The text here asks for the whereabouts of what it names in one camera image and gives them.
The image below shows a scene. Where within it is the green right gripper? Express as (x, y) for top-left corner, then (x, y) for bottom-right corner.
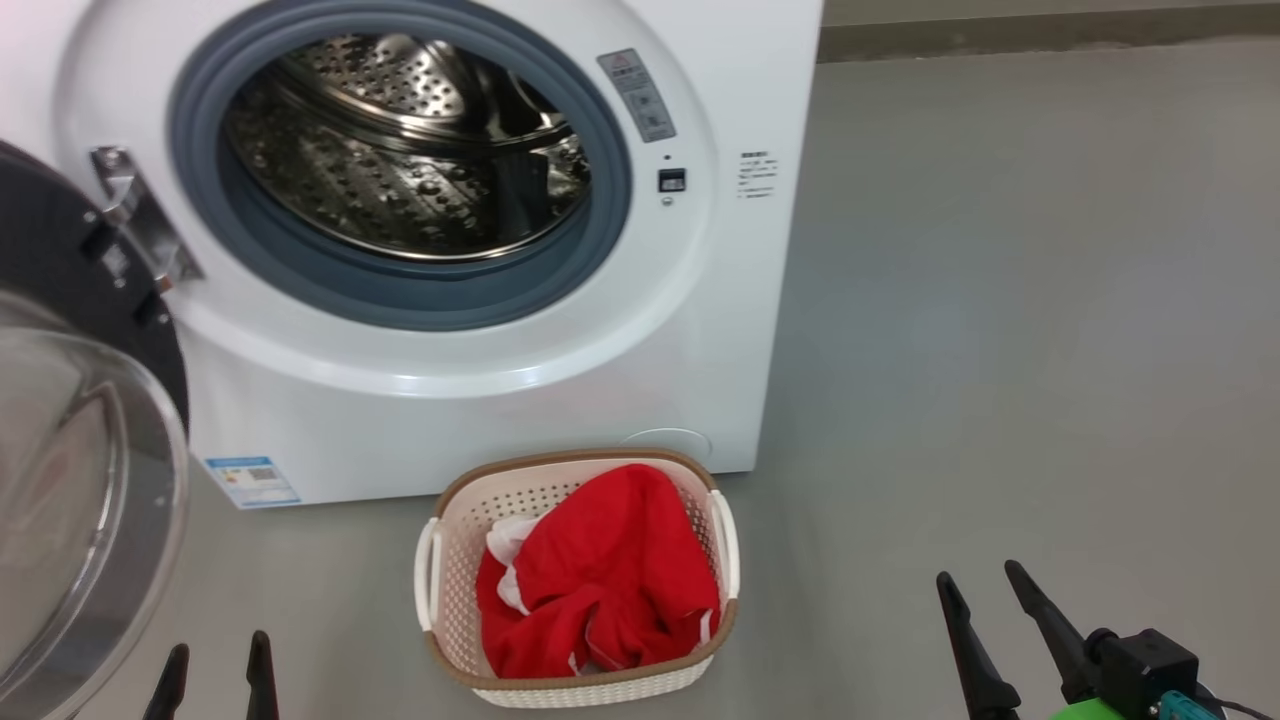
(936, 560), (1161, 720)

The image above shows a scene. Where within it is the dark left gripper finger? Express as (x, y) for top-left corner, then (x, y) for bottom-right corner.
(142, 643), (191, 720)
(245, 630), (281, 720)

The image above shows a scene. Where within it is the black round glass washer door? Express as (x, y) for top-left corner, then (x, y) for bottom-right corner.
(0, 140), (191, 720)

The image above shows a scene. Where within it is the red and white garment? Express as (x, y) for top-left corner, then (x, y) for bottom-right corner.
(476, 463), (721, 679)

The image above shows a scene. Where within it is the cream perforated basket brown rim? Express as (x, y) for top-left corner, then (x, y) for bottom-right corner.
(414, 448), (741, 709)

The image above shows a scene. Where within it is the white front-load washing machine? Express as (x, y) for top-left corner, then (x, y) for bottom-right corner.
(0, 0), (823, 511)

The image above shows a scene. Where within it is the chrome door hinge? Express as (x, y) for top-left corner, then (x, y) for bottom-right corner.
(90, 147), (206, 293)

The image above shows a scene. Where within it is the perforated steel washer drum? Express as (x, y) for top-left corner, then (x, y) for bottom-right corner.
(222, 33), (593, 263)

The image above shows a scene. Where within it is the blue energy label sticker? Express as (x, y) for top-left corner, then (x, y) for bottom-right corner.
(203, 457), (301, 509)

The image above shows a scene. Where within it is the round white filter cover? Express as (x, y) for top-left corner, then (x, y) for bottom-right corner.
(618, 428), (713, 466)

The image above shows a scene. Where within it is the grey warning sticker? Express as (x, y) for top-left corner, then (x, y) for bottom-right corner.
(597, 48), (677, 143)

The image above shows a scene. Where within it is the grey wall baseboard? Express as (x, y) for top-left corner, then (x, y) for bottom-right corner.
(818, 3), (1280, 63)

